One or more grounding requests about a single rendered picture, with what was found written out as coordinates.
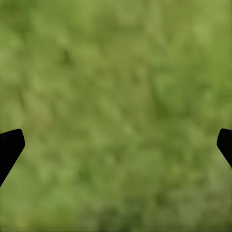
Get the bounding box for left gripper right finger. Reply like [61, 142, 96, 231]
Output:
[217, 128, 232, 167]

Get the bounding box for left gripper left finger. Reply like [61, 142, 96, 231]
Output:
[0, 129, 25, 187]

